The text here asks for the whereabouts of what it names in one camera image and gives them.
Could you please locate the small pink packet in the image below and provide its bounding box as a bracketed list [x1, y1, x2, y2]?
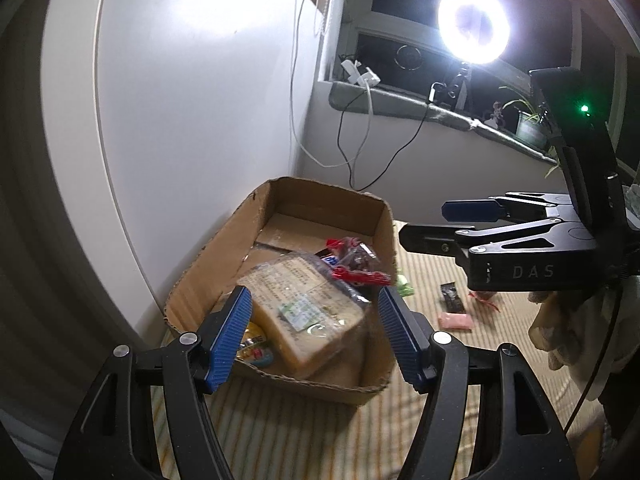
[437, 312, 473, 332]

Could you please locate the small yellow packet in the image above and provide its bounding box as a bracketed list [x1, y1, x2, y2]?
[239, 321, 276, 366]

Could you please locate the brownie pack with red ends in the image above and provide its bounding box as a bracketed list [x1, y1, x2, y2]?
[325, 237, 393, 288]

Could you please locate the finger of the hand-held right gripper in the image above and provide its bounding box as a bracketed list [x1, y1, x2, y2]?
[399, 217, 598, 266]
[441, 191, 576, 225]

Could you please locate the grey sill mat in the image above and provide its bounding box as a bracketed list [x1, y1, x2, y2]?
[329, 80, 558, 161]

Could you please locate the white charger cable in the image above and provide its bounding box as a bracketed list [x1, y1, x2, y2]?
[345, 85, 375, 166]

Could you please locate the potted spider plant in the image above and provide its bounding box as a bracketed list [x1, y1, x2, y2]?
[497, 85, 563, 178]

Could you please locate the black ring light cable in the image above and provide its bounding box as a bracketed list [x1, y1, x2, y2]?
[336, 81, 443, 192]

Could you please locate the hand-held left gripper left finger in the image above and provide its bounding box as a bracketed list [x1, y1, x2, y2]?
[52, 285, 253, 480]

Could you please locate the white window frame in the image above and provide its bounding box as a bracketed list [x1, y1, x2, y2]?
[320, 0, 586, 91]

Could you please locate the dark stick packet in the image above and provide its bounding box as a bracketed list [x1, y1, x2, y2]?
[440, 282, 466, 315]

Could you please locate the white hanging cord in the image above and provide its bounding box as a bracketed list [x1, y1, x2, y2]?
[290, 0, 351, 168]

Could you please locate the white power strip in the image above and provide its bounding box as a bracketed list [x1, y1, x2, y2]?
[341, 59, 381, 87]

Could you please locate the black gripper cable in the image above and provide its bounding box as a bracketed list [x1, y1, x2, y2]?
[562, 260, 628, 433]

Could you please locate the person's right hand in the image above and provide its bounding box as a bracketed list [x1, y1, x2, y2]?
[527, 287, 636, 401]

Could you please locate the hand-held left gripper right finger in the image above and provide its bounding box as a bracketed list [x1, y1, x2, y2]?
[377, 286, 583, 480]

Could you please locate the sliced bread package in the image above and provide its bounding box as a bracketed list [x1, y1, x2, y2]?
[236, 255, 371, 381]

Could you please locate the striped bed sheet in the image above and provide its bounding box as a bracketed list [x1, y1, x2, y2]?
[150, 220, 608, 480]

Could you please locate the small red packet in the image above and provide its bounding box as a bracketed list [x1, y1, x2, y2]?
[469, 290, 501, 311]

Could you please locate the brown cardboard box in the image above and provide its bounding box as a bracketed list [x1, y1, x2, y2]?
[165, 176, 396, 407]

